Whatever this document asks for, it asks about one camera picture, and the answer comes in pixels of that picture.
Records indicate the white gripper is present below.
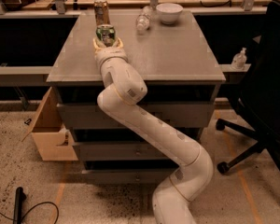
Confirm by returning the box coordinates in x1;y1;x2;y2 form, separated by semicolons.
93;37;128;67

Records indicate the green soda can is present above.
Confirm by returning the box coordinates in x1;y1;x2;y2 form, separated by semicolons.
96;24;116;47

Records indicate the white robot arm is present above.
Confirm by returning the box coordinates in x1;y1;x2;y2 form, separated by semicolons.
93;38;213;224

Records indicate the brown soda can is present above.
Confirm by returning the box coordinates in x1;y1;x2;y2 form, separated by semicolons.
93;0;110;25

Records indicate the clear plastic water bottle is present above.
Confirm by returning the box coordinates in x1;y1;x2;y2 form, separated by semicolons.
136;6;153;34

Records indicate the white bowl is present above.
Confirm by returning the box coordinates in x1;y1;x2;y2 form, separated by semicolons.
156;3;183;24

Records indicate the grey drawer cabinet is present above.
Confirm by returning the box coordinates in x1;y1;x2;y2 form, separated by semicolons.
48;10;225;172

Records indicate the top grey drawer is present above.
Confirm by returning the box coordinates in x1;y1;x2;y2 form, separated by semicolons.
57;103;214;129

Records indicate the grey drawer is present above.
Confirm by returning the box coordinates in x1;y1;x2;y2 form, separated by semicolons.
57;103;214;129
73;142;169;161
82;169;174;184

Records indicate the middle grey drawer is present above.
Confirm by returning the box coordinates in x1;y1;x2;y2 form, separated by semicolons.
73;142;169;161

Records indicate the wooden box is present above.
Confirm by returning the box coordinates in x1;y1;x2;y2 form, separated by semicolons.
24;88;77;161

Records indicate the hand sanitizer bottle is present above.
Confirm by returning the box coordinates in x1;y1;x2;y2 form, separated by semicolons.
231;48;246;70

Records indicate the bottom grey drawer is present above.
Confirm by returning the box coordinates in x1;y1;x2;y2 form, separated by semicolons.
82;169;174;184

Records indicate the black office chair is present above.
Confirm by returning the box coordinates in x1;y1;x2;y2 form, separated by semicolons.
216;0;280;174

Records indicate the black cylindrical tool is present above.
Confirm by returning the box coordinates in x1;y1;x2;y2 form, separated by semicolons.
13;187;26;224

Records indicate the black floor cable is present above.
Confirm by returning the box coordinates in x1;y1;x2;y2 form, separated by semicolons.
0;201;60;224

